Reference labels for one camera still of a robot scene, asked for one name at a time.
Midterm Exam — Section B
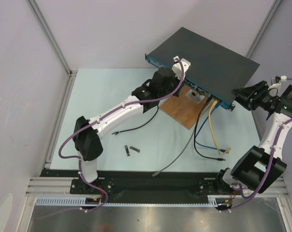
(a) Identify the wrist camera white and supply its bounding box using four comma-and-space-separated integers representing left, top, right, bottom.
268, 75, 287, 91
171, 56, 191, 80

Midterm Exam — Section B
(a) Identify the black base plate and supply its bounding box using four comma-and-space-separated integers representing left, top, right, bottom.
41, 170, 240, 204

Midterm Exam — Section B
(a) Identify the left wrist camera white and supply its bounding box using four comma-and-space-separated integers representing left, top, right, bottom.
171, 56, 191, 80

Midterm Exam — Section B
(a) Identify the black transceiver plug slanted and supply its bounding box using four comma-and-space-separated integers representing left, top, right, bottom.
130, 146, 140, 153

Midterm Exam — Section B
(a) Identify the grey metal switch mount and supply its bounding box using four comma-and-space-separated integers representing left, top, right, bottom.
185, 89, 204, 104

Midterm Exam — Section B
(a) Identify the yellow ethernet cable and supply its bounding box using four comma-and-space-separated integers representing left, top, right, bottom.
209, 101, 233, 155

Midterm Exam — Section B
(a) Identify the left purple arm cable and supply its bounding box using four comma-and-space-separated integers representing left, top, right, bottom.
58, 57, 186, 215

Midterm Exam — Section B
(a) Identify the blue ethernet cable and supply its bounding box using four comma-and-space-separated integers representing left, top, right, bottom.
195, 106, 227, 155

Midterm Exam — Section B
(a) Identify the black ethernet cable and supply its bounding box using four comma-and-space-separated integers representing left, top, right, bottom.
193, 97, 226, 162

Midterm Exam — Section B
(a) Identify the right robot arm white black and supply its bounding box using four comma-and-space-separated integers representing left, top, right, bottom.
212, 81, 292, 199

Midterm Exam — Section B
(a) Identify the black cable with teal plug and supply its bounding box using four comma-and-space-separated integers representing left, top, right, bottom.
111, 105, 160, 136

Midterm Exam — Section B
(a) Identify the white slotted cable duct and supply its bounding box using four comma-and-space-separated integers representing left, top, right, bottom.
36, 196, 103, 206

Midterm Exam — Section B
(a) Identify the grey cable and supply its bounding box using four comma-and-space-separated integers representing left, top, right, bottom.
152, 99, 210, 177

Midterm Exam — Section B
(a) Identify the wooden board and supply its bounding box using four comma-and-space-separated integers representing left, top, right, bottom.
159, 86, 207, 130

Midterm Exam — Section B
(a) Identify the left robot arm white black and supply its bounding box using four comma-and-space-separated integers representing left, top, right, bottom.
72, 63, 185, 193

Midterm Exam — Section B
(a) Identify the black transceiver plug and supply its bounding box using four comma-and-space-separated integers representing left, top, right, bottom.
125, 145, 130, 157

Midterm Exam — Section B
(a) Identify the blue black network switch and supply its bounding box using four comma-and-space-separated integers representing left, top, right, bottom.
145, 27, 259, 111

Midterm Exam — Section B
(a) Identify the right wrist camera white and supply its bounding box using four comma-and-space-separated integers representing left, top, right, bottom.
268, 75, 287, 91

